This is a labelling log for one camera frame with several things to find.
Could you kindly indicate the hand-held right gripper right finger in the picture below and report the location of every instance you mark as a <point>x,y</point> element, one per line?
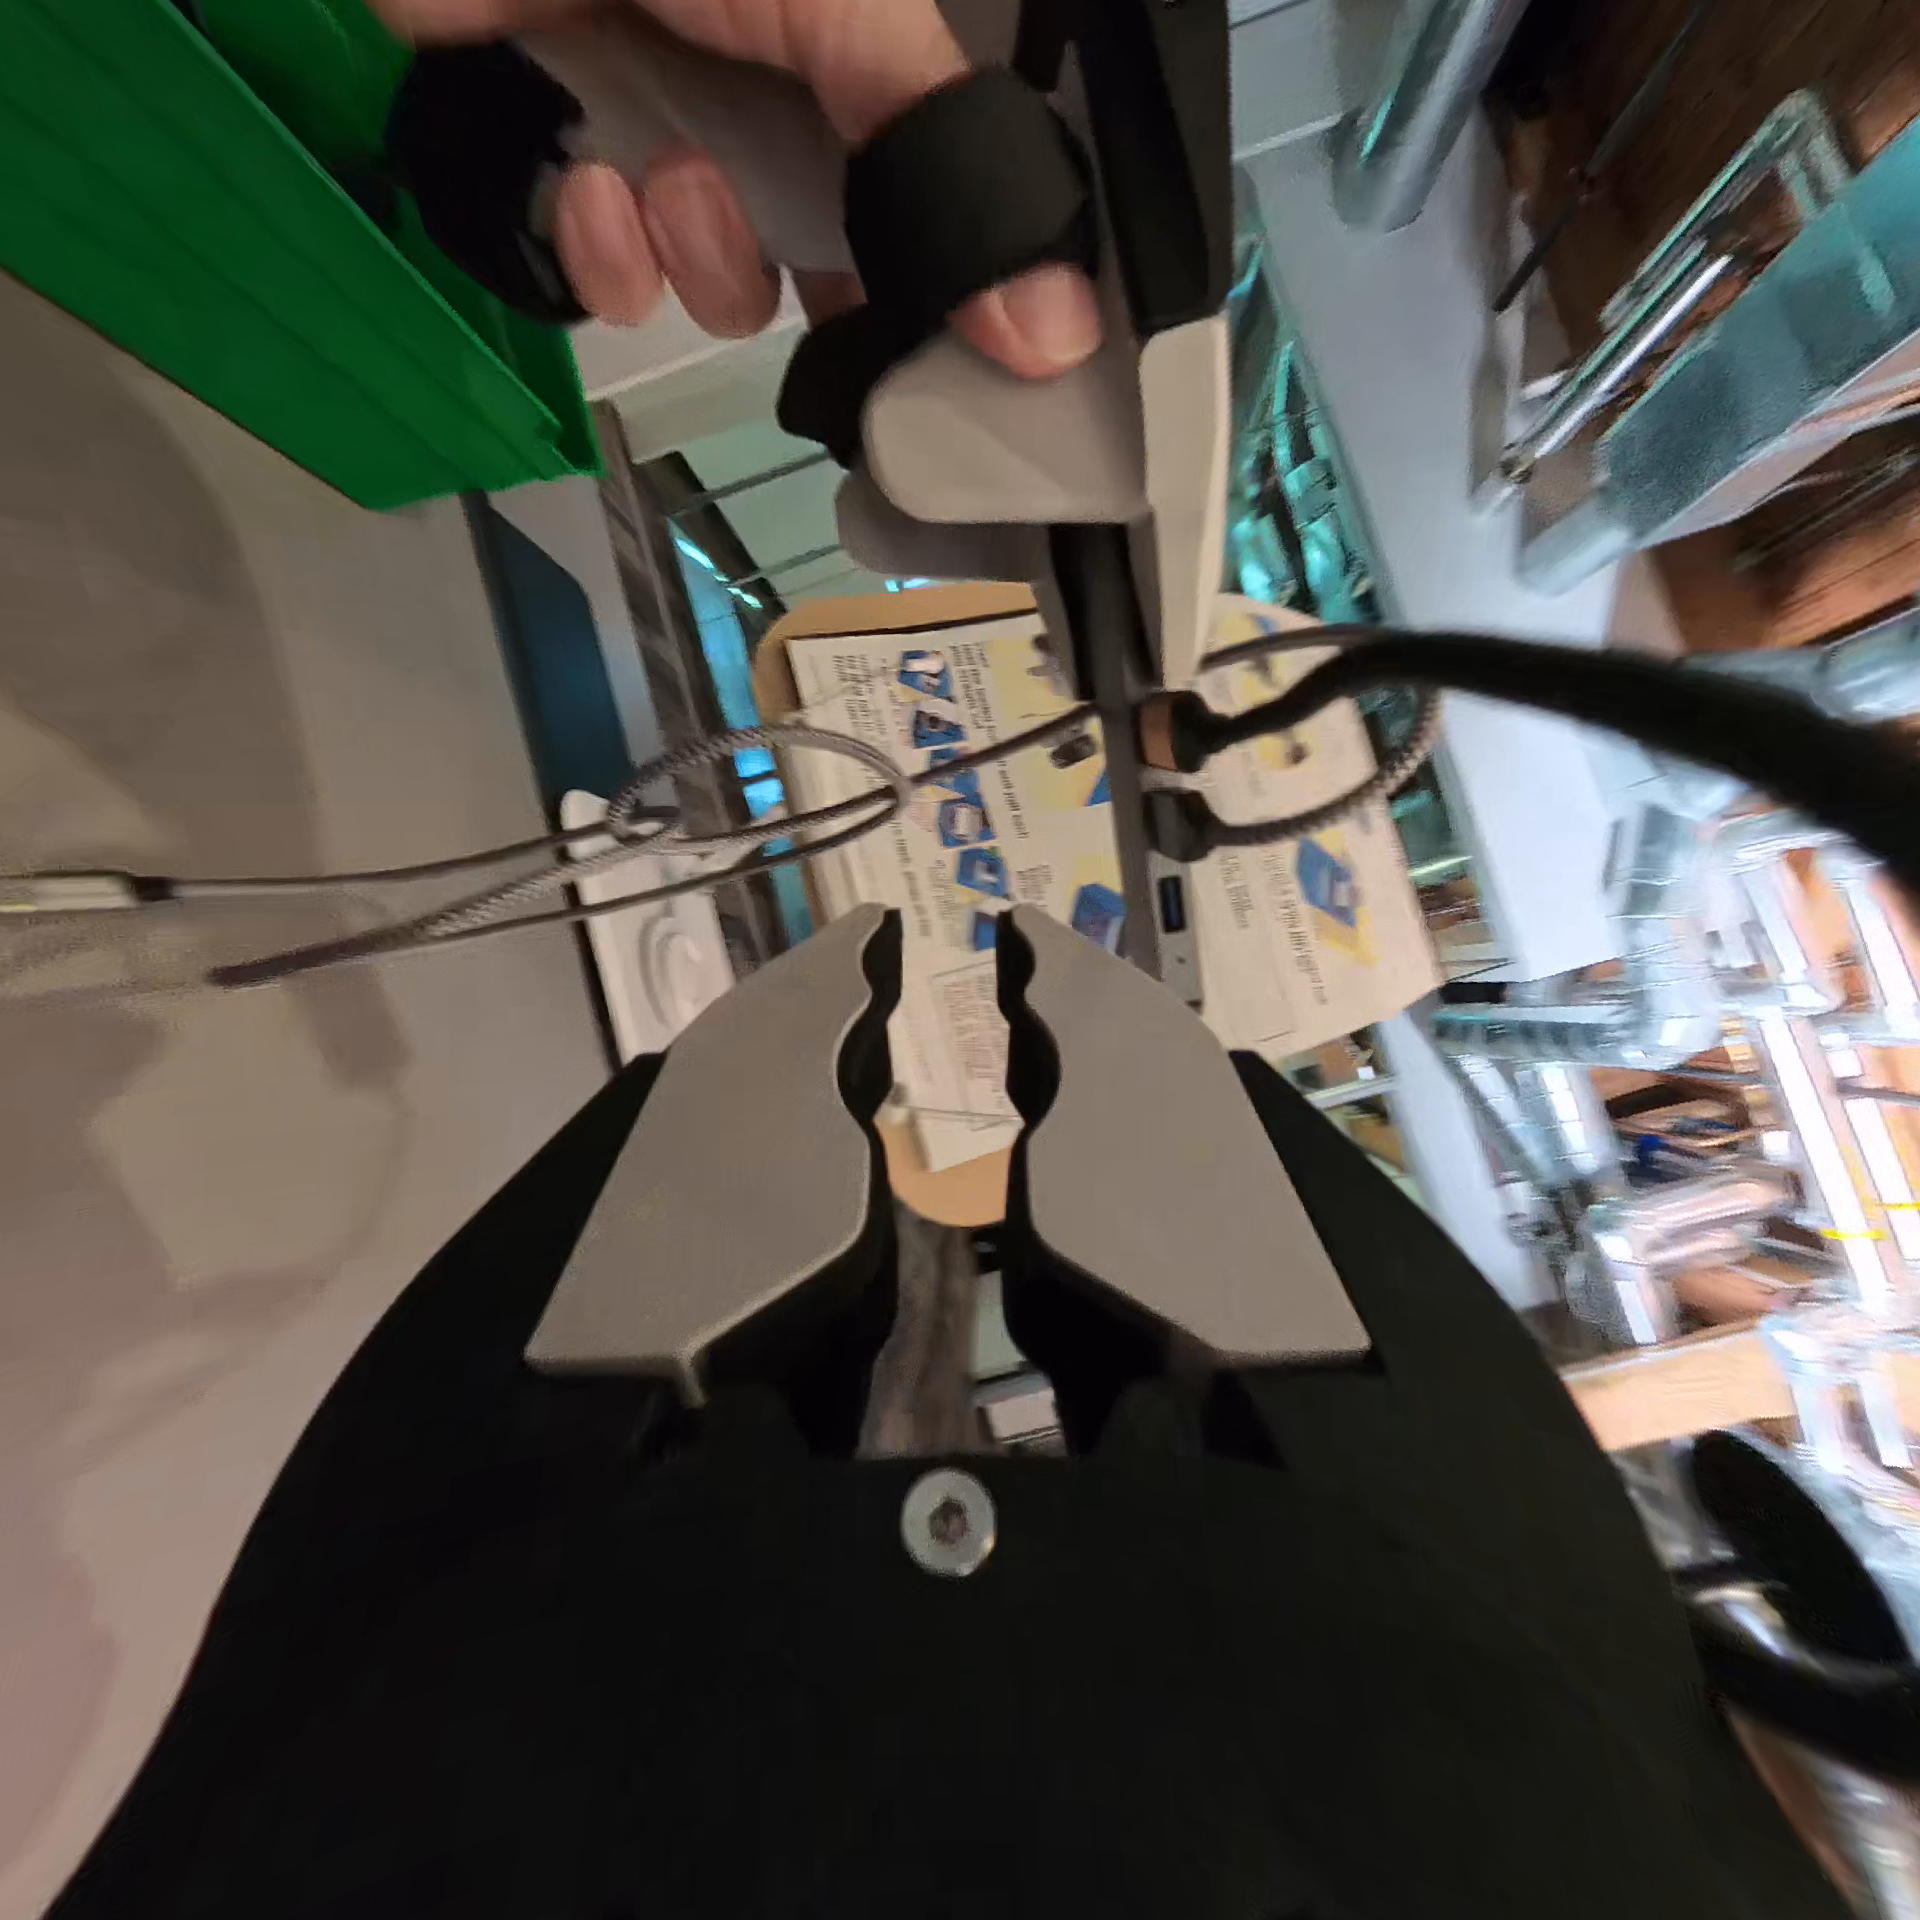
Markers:
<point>1187,1200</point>

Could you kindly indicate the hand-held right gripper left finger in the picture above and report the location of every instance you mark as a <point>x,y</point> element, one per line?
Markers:
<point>721,1200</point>

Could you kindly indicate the dark grey usb hub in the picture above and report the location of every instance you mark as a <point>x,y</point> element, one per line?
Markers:
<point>1115,633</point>

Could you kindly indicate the person's left hand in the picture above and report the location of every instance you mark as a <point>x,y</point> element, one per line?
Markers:
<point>707,78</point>

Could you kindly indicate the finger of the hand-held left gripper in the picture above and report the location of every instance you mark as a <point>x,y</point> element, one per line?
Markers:
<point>932,546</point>
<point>1022,441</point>

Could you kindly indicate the rectangular metal duct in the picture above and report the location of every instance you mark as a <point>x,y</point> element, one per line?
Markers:
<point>1727,377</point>

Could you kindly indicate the instruction poster on wooden board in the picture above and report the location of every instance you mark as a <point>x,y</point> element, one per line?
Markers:
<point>952,1197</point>

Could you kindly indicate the white charging pad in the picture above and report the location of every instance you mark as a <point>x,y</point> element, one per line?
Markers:
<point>661,976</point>

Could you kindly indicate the green plastic bin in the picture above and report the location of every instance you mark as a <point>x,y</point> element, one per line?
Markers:
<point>226,227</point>

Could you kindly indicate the round corrugated metal duct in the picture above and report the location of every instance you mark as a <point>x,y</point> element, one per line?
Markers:
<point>1426,106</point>

